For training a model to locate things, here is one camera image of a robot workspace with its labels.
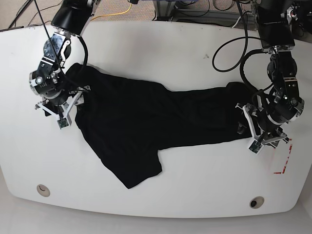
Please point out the aluminium frame stand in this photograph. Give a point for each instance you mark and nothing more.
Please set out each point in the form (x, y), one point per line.
(195, 12)

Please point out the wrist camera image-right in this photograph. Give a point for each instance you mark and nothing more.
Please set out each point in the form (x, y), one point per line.
(255, 146)

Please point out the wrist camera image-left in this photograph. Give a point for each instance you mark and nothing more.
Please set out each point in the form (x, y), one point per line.
(63, 122)

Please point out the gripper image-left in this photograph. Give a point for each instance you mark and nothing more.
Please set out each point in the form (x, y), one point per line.
(63, 105)

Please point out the right table cable grommet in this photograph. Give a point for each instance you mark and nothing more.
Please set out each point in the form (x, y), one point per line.
(257, 202)

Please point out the red tape rectangle marking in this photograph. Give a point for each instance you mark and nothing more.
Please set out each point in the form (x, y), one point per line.
(281, 157)

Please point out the left table cable grommet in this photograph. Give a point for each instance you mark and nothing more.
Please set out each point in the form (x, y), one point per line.
(43, 190)

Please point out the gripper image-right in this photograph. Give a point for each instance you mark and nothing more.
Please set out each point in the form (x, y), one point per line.
(267, 133)

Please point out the table cable grommet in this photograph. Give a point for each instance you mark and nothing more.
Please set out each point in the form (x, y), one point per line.
(257, 202)
(43, 190)

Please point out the black t-shirt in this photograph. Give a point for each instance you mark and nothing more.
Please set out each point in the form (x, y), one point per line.
(127, 122)

